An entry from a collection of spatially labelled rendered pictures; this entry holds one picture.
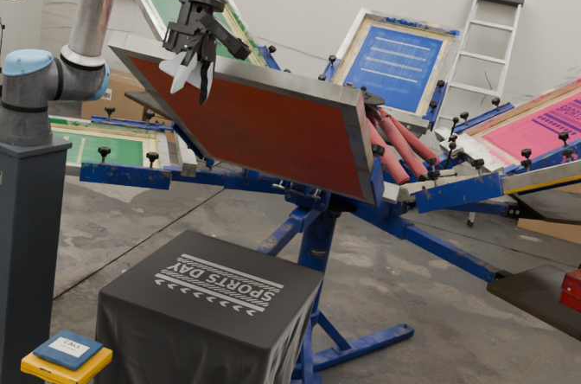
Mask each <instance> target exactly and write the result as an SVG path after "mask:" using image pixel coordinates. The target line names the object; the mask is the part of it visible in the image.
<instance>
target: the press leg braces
mask: <svg viewBox="0 0 581 384"><path fill-rule="evenodd" d="M317 323H318V324H319V325H320V326H321V327H322V329H323V330H324V331H325V332H326V333H327V334H328V335H329V337H330V338H331V339H332V340H333V341H334V342H335V343H336V345H335V346H333V347H331V348H332V349H333V350H335V351H336V352H338V353H339V354H340V355H344V354H347V353H349V352H352V351H355V350H357V348H356V347H355V346H353V345H352V344H350V343H349V342H347V341H346V340H345V339H344V338H343V337H342V335H341V334H340V333H339V332H338V331H337V329H336V328H335V327H334V326H333V325H332V323H331V322H330V321H329V320H328V319H327V318H326V317H325V316H324V315H323V314H322V313H321V311H320V312H319V317H318V320H317ZM301 362H302V384H314V377H313V355H312V339H311V323H310V321H309V324H308V328H307V330H306V332H305V335H304V337H303V343H302V347H301Z"/></svg>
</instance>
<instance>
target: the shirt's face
mask: <svg viewBox="0 0 581 384"><path fill-rule="evenodd" d="M184 253H187V254H190V255H193V256H195V257H198V258H201V259H206V260H209V261H212V262H214V263H217V264H220V265H223V266H228V267H231V268H233V269H236V270H239V271H242V272H246V273H250V274H252V275H255V276H258V277H261V278H265V279H268V280H271V281H274V282H277V283H280V284H282V285H284V287H283V288H282V289H281V290H280V292H279V293H278V294H277V295H276V297H275V298H274V299H273V300H272V301H271V302H270V303H269V304H268V305H267V307H266V308H265V309H264V310H263V312H262V313H261V314H260V315H259V317H253V316H250V315H247V314H245V313H242V312H239V311H236V310H232V309H229V308H227V307H224V306H221V305H218V304H214V303H211V302H208V301H206V300H203V299H200V298H196V297H193V296H190V295H188V294H185V293H182V292H179V291H175V290H172V289H170V288H167V287H164V286H161V285H157V284H154V283H151V282H149V280H150V279H151V278H153V277H154V276H155V275H157V274H158V273H159V272H160V271H161V270H163V269H164V268H165V267H167V266H168V265H170V264H171V263H172V262H174V261H175V260H176V259H178V258H179V257H180V256H182V255H183V254H184ZM322 274H323V272H322V271H319V270H317V269H313V268H310V267H307V266H302V265H299V264H297V263H294V262H291V261H288V260H285V259H280V258H277V257H274V256H271V255H269V254H266V253H261V252H258V251H255V250H252V249H249V248H246V247H243V246H238V245H235V244H233V243H230V242H226V241H224V240H219V239H216V238H213V237H210V236H207V235H205V234H199V233H197V232H194V231H191V230H186V231H184V232H183V233H181V234H180V235H178V236H177V237H175V238H174V239H173V240H171V241H170V242H169V243H167V244H166V245H164V246H162V247H161V248H159V249H158V250H157V251H155V252H154V253H153V254H151V255H150V256H149V257H147V258H146V259H144V260H142V261H141V262H139V263H138V264H137V265H135V266H133V267H132V268H131V269H130V270H128V271H127V272H125V273H124V274H122V275H121V276H119V277H118V278H116V279H115V280H113V281H112V282H111V283H110V284H108V285H107V286H105V287H104V288H102V292H105V293H108V294H111V295H113V296H115V297H118V298H122V299H125V300H128V301H131V302H133V303H135V304H140V305H142V306H145V307H148V308H151V309H153V310H158V311H160V312H162V313H165V314H168V315H171V316H173V317H178V318H181V319H182V320H185V321H188V322H191V323H195V324H198V325H200V326H203V327H205V328H208V329H211V330H215V331H218V332H220V333H223V334H226V335H229V336H232V337H235V338H238V339H240V340H243V341H246V342H250V343H252V344H255V345H258V346H260V347H264V348H267V347H269V346H270V345H271V343H272V342H273V341H274V339H275V338H276V336H277V335H278V333H279V332H280V331H281V329H282V328H283V327H284V326H285V324H286V323H287V322H288V320H289V319H290V318H291V316H292V314H293V313H294V312H295V310H296V309H297V307H298V306H299V305H300V304H301V303H302V301H303V300H304V298H305V297H306V296H307V294H308V293H309V292H310V290H311V288H312V287H313V286H314V284H315V283H316V281H317V280H318V279H319V278H320V277H321V275H322Z"/></svg>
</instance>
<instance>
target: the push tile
mask: <svg viewBox="0 0 581 384"><path fill-rule="evenodd" d="M102 348H104V344H103V343H100V342H96V341H94V340H91V339H88V338H86V337H83V336H79V335H77V334H74V333H72V332H70V331H67V330H61V331H60V332H59V333H57V334H56V335H54V336H53V337H51V338H50V339H49V340H47V341H46V342H45V343H43V344H42V345H41V346H40V347H38V348H37V349H35V350H34V351H33V355H36V356H38V357H41V358H42V359H45V360H48V361H50V362H54V363H56V364H59V365H61V366H63V367H66V368H70V369H72V370H74V371H75V370H77V369H78V368H80V367H81V366H82V365H83V364H84V363H86V362H87V361H88V360H89V359H91V358H92V357H93V356H94V355H96V354H97V353H98V352H99V351H100V350H101V349H102Z"/></svg>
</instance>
